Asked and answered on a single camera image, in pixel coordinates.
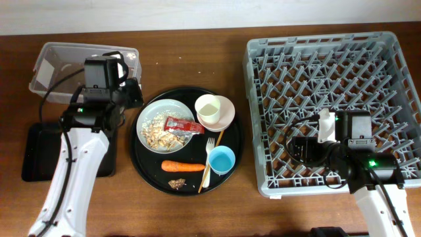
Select red snack wrapper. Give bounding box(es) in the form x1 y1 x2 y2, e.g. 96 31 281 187
164 117 205 136

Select cream paper cup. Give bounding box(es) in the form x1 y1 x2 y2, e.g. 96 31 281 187
195 94 220 124

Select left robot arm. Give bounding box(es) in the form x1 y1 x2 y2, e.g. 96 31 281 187
28 78 143 236

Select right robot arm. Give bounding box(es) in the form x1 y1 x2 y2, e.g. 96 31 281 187
284 136 415 236

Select grey dishwasher rack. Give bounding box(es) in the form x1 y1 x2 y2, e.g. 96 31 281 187
243 32 420 199

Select rice and peanut shells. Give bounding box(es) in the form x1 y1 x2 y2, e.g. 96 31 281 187
139 112 188 152

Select grey plate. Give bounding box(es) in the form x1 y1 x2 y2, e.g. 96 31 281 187
135 99 194 154

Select round black tray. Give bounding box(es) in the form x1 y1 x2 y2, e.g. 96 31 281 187
128 86 245 197

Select orange carrot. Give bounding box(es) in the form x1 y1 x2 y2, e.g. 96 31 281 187
161 161 205 172

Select clear plastic bin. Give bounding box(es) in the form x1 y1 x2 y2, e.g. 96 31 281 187
29 42 141 104

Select blue cup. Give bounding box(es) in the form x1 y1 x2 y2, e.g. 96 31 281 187
209 145 235 175

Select pink bowl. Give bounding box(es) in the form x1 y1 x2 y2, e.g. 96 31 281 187
197 95 235 132

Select white plastic fork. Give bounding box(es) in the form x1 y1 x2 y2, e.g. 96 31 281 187
201 138 215 188

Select wooden chopstick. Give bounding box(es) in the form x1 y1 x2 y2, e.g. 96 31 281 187
197 130 225 194

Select brown food scrap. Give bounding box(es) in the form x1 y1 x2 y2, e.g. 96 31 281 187
168 178 186 190

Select black rectangular tray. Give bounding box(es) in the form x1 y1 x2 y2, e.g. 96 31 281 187
21 122 118 182

